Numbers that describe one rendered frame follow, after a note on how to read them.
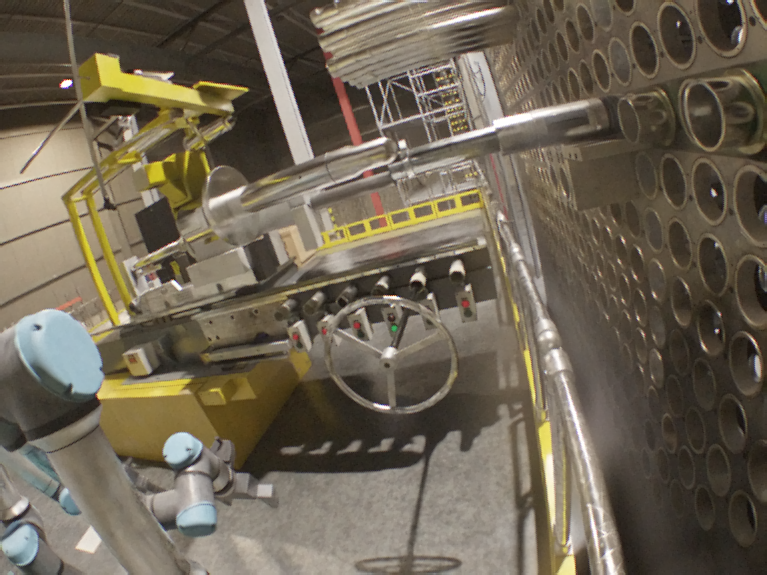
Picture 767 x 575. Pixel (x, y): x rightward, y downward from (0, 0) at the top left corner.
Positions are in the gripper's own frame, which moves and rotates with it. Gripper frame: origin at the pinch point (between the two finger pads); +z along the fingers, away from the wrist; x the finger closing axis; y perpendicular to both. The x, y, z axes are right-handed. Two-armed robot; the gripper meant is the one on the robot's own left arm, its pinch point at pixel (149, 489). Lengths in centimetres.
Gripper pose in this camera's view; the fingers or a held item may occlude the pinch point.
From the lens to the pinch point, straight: 131.1
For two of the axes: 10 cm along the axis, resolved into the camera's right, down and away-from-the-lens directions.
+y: 0.9, -6.9, 7.1
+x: -8.7, 3.0, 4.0
